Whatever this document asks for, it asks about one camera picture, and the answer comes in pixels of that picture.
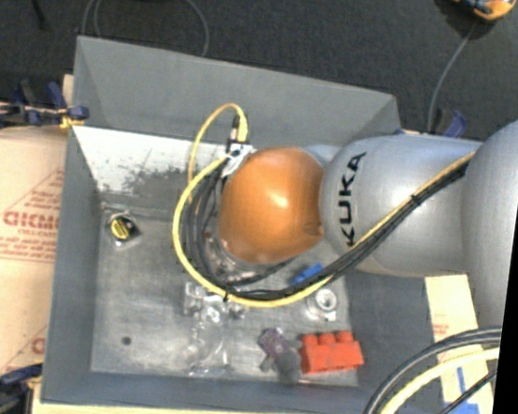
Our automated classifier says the red toy brick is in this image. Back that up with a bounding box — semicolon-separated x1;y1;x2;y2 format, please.
296;324;369;383

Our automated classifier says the purple and grey toy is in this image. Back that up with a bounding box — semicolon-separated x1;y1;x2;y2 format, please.
252;325;308;388

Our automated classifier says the blue plastic clip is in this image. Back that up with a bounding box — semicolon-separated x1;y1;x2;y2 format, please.
290;259;326;290

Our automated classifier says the grey metal bin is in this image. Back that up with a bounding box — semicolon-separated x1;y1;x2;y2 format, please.
28;35;488;414

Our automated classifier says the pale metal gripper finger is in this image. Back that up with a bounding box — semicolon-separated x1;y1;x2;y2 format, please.
196;299;248;373
173;281;216;377

